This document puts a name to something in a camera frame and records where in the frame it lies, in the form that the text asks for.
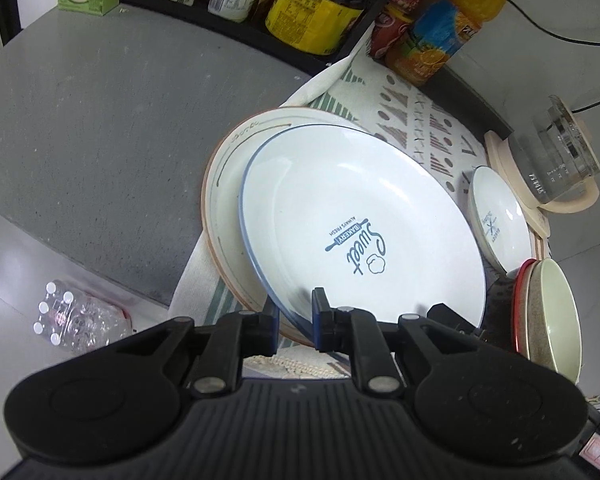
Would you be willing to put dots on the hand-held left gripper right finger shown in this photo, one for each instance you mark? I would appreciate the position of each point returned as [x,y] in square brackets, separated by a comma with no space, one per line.
[321,322]

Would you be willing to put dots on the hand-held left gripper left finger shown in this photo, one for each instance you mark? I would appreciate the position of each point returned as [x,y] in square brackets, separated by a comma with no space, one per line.
[260,330]

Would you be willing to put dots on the large white blue-rimmed plate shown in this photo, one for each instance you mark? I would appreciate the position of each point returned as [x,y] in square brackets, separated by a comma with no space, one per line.
[360,200]

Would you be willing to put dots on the red and black bowl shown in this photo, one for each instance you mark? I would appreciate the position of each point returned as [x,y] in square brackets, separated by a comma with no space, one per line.
[517,310]

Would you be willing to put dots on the cream ceramic bowl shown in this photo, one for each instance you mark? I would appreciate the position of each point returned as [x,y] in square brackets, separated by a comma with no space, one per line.
[560,320]

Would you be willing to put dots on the large white brown-rimmed plate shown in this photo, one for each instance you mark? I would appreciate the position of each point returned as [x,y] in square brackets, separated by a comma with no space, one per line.
[225,200]

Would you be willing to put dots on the pack of water bottles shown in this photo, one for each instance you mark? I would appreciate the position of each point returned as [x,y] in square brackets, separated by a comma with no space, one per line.
[77,317]

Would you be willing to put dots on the small white blue-rimmed plate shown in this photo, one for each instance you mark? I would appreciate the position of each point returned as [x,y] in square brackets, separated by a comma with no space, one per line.
[502,220]

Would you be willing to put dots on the patterned fringed table mat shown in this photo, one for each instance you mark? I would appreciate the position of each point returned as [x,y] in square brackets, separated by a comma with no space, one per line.
[420,120]

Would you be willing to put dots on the cream kettle base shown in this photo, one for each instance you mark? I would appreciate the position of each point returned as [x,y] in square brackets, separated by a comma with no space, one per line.
[505,160]

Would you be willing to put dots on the glass electric kettle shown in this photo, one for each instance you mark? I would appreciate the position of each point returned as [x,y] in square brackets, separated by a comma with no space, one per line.
[555,160]

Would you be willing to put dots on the black metal shelf rack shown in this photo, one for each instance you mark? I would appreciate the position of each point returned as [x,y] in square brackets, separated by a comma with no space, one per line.
[250,35]

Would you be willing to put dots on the large soy sauce bottle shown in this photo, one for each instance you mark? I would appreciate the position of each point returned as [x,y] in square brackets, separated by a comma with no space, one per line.
[315,10]

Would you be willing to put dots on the orange juice bottle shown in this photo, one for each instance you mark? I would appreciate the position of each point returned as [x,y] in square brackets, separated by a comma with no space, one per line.
[445,25]

